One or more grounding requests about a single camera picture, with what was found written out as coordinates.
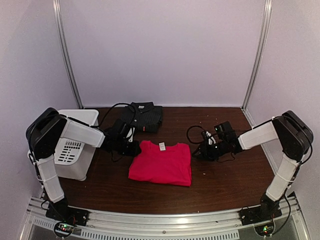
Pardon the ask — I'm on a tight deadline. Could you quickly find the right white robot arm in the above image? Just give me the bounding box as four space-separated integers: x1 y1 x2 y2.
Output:
191 110 314 221

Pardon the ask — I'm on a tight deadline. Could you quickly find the round circuit board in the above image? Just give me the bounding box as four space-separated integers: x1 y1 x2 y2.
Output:
53 221 75 238
254 222 275 238

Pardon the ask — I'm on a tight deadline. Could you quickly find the aluminium frame post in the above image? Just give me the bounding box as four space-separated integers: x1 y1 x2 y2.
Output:
241 0 272 112
52 0 84 109

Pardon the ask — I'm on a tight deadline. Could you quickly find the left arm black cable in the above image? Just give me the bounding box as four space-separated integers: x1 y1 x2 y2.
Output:
96 102 136 131

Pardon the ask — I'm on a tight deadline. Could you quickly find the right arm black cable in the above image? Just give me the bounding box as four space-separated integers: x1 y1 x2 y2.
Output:
186 124 208 146

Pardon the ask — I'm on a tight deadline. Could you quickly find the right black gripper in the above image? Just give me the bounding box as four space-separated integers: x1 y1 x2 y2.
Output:
192 140 228 162

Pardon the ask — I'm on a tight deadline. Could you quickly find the right aluminium frame post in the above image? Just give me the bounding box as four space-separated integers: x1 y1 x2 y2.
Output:
241 0 272 112

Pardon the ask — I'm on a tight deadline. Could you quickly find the front aluminium rail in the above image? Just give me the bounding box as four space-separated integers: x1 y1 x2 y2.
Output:
17 197 311 240

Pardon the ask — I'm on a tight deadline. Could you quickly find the white plastic laundry bin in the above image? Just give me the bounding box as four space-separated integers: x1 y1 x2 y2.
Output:
26 109 100 181

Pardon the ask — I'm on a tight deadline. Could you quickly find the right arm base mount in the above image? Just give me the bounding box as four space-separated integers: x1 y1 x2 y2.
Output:
238 194 282 226

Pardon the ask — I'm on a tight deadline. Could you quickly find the left aluminium frame post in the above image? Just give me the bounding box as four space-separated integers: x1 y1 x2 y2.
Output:
52 0 84 109

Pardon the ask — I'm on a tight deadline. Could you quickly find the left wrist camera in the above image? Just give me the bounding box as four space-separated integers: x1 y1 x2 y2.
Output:
126 127 135 143

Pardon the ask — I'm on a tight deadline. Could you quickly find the dark pinstriped shirt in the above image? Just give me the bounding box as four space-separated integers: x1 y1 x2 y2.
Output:
120 102 163 133

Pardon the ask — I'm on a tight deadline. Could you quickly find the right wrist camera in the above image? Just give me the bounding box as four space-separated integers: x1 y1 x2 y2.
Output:
201 130 216 145

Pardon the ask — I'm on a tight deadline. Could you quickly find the red garment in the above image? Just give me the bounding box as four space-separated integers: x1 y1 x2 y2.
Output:
128 140 192 187

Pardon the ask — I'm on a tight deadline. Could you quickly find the right round circuit board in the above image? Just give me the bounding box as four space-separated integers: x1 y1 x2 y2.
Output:
254 222 275 238

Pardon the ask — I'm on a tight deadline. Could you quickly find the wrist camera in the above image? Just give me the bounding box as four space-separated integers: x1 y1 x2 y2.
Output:
126 127 135 143
201 130 216 145

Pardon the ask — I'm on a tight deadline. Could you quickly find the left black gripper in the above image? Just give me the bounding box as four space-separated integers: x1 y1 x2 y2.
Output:
115 138 141 157

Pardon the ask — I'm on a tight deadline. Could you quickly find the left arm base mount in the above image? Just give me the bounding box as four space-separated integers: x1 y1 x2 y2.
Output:
45 197 89 226

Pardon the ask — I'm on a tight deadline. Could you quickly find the left round circuit board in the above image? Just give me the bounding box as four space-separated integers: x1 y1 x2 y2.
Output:
53 221 75 238

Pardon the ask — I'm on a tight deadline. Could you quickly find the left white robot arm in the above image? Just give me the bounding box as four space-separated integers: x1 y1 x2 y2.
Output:
26 107 141 222

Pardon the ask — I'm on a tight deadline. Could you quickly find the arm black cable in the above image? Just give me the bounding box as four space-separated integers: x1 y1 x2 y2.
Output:
186 124 208 146
96 102 136 131

